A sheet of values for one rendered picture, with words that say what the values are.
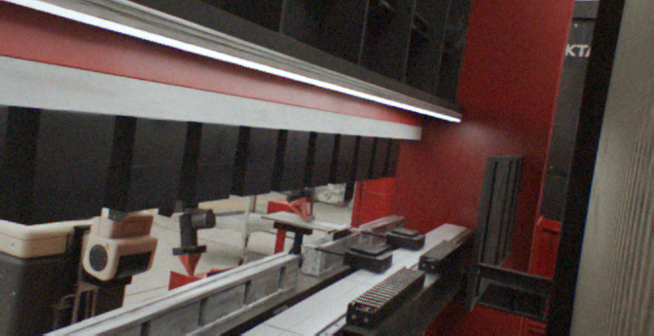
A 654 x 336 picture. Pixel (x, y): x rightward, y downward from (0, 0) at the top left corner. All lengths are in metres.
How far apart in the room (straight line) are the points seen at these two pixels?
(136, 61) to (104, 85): 0.08
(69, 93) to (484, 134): 2.27
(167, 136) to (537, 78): 2.10
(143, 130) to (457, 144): 2.09
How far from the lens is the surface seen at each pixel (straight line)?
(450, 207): 3.05
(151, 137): 1.16
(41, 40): 0.97
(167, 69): 1.18
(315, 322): 1.29
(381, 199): 3.13
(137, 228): 2.70
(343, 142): 2.04
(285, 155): 1.65
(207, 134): 1.31
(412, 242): 2.17
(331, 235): 2.18
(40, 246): 2.77
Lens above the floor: 1.38
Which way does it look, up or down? 3 degrees down
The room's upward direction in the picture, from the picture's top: 8 degrees clockwise
